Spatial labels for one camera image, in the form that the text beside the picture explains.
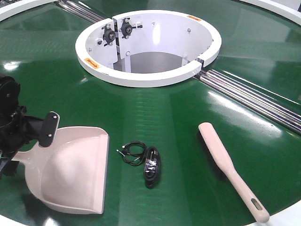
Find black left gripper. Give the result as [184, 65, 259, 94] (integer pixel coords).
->
[0, 106, 60, 178]

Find beige plastic dustpan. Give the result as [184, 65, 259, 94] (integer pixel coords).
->
[13, 126, 109, 214]

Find black cable bundle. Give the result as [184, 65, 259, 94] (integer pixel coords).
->
[116, 141, 161, 189]

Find beige hand broom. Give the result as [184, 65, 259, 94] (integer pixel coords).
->
[198, 122, 270, 223]

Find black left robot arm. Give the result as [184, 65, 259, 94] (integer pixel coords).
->
[0, 74, 60, 158]

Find green conveyor belt surface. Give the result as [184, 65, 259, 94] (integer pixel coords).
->
[0, 0, 301, 226]

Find orange warning label front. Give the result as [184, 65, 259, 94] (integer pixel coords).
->
[85, 58, 100, 69]

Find orange warning label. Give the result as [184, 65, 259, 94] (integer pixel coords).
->
[187, 15, 202, 22]
[85, 58, 100, 69]

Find black bearing left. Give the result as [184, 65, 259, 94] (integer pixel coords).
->
[102, 24, 115, 46]

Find black bearing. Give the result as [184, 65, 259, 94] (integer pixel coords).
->
[120, 17, 143, 39]
[102, 24, 115, 46]

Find white outer rim top left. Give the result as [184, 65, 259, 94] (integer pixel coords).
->
[0, 0, 54, 21]

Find white rim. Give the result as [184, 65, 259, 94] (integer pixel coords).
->
[0, 0, 54, 21]
[242, 0, 301, 25]

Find steel rollers top left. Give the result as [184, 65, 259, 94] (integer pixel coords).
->
[56, 0, 105, 23]

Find steel rollers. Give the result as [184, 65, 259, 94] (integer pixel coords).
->
[194, 70, 301, 135]
[56, 0, 105, 23]

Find black bearing right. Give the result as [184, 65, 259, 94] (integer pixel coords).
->
[120, 17, 143, 39]

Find orange warning label back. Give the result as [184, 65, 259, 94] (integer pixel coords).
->
[187, 15, 202, 22]

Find steel rollers right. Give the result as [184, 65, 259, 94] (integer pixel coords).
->
[194, 70, 301, 135]

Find white outer rim top right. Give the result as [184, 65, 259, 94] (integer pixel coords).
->
[242, 0, 301, 25]

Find white central conveyor ring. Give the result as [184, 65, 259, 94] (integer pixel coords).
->
[75, 9, 222, 88]

